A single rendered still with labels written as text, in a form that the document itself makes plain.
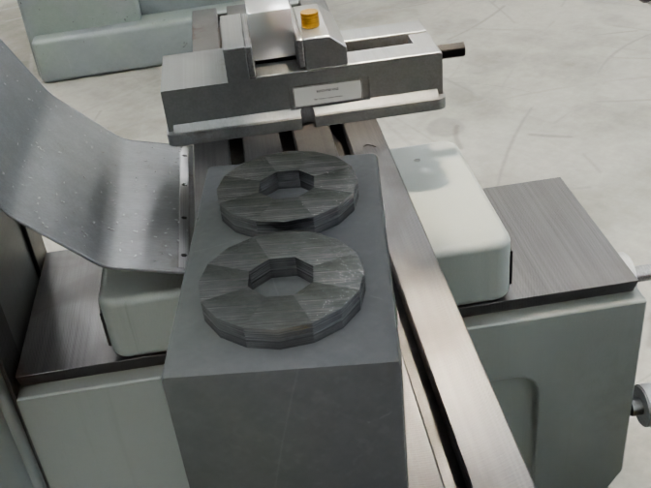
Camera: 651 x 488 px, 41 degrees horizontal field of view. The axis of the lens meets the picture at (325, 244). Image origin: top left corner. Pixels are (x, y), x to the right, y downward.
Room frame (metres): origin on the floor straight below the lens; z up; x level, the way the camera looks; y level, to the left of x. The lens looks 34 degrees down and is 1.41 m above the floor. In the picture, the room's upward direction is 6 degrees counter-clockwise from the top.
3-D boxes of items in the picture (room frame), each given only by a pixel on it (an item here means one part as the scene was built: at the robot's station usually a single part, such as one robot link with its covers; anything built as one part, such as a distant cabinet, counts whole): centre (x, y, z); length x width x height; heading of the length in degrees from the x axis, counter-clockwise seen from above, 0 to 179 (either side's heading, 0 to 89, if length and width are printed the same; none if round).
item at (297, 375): (0.43, 0.02, 1.04); 0.22 x 0.12 x 0.20; 177
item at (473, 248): (0.96, 0.03, 0.80); 0.50 x 0.35 x 0.12; 94
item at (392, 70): (1.04, 0.01, 1.00); 0.35 x 0.15 x 0.11; 94
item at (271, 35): (1.04, 0.04, 1.05); 0.06 x 0.05 x 0.06; 4
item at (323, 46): (1.04, -0.02, 1.03); 0.12 x 0.06 x 0.04; 4
